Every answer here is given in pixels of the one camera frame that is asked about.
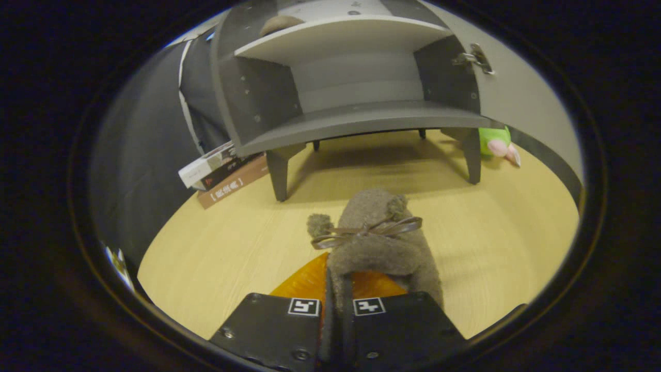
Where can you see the black backdrop cloth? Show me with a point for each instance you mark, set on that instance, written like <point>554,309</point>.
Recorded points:
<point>139,155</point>

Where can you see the brown fluffy shoe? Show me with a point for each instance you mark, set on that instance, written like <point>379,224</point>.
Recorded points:
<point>279,23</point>
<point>372,248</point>

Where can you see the white side table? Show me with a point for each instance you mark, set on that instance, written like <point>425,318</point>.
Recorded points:
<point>120,266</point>

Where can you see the metal door hinge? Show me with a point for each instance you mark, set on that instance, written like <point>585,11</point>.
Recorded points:
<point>475,57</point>

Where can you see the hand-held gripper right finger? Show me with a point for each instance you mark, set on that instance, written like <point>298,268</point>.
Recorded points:
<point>403,330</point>

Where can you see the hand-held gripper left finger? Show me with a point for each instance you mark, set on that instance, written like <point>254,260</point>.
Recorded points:
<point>268,330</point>

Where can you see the green plush toy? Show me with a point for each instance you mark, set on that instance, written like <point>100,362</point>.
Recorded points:
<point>496,142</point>

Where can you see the dark book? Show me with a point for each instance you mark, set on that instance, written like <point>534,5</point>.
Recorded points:
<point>227,170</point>

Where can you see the dark grey shoe cabinet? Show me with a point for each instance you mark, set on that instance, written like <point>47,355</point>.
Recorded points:
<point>361,119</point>

